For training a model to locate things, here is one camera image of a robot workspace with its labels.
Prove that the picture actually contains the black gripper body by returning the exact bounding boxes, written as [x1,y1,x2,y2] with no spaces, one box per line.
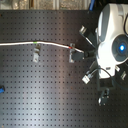
[73,50,96,61]

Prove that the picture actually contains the white cable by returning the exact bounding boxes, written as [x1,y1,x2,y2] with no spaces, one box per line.
[0,40,85,54]

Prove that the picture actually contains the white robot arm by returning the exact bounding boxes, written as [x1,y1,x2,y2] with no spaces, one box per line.
[72,4,128,79]

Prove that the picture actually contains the black perforated breadboard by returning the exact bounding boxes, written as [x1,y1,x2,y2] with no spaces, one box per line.
[0,10,128,128]

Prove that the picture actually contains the blue object at edge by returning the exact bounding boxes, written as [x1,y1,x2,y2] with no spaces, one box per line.
[0,86,5,93]

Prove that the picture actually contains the right metal cable clip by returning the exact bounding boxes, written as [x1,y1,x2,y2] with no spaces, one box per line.
[69,43,75,63]

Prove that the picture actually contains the metal cable clip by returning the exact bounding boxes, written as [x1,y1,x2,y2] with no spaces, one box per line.
[69,43,75,63]
[33,44,41,63]

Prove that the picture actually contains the black cable on robot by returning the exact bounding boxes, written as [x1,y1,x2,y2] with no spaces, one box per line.
[87,66,113,80]

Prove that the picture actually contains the left metal cable clip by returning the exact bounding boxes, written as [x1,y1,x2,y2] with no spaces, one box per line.
[33,44,41,63]

